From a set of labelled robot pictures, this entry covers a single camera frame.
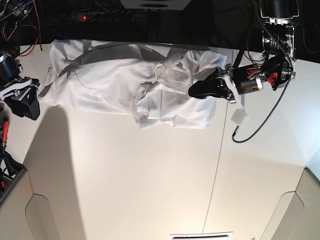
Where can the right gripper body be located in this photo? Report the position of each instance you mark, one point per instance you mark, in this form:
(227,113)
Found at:
(17,85)

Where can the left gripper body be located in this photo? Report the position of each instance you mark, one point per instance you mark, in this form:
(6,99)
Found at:
(247,79)

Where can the white t-shirt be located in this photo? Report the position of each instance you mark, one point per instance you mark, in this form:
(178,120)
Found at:
(148,82)

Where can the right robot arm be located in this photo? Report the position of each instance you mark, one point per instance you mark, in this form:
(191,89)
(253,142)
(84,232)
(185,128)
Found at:
(19,93)

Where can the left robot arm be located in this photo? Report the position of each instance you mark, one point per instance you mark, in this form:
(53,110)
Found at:
(276,66)

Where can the white device behind table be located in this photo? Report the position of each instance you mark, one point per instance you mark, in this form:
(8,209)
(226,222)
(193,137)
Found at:
(175,5)

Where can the black power strip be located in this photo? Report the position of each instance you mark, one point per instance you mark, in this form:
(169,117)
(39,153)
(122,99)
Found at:
(96,16)

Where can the orange handled pliers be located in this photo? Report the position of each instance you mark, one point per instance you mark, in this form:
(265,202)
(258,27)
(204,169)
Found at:
(5,129)

